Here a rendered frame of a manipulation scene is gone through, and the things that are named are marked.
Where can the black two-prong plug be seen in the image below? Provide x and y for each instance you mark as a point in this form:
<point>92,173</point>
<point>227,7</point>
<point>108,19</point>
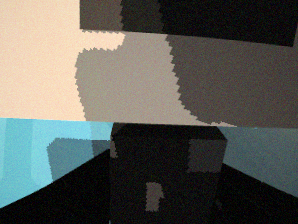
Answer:
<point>164,173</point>

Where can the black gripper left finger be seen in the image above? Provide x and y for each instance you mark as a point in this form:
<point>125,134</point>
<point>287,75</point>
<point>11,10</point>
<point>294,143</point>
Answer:
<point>79,197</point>

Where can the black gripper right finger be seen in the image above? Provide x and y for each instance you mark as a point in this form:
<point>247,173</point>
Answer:
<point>241,199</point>

